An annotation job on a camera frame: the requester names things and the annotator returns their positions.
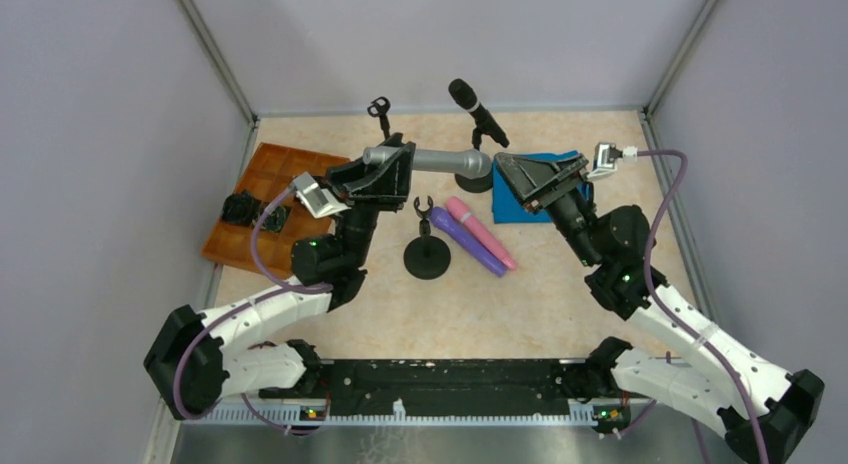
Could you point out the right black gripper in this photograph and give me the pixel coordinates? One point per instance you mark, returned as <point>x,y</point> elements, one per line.
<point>557,192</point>

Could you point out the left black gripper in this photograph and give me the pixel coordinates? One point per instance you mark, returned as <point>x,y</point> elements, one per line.
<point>361,195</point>

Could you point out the black mic stand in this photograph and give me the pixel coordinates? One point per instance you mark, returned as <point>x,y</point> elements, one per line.
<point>426,257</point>
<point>483,182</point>
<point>379,109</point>

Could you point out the silver grey microphone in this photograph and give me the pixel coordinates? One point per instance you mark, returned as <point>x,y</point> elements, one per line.
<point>471,164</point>

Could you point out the black microphone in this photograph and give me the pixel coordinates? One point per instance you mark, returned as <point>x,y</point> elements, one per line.
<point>485,124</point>

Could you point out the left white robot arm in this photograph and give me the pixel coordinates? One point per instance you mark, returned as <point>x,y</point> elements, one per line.
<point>199,358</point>

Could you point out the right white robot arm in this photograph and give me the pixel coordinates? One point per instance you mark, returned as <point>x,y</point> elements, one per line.
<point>761,410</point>

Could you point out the blue folded cloth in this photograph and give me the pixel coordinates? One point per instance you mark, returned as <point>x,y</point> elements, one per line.
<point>507,210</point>

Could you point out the purple microphone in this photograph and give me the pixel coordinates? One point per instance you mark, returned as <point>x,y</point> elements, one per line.
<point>445,222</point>

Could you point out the pink microphone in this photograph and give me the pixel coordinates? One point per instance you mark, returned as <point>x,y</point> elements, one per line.
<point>463,213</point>

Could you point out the brown wooden compartment tray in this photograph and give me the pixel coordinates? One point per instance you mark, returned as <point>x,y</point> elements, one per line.
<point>269,171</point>

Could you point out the green black bundle in tray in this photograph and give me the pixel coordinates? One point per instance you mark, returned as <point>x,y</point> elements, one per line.
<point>275,220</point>

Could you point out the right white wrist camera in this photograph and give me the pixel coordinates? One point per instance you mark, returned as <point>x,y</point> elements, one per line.
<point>607,157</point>

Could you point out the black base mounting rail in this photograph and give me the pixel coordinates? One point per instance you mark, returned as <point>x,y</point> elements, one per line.
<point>461,388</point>

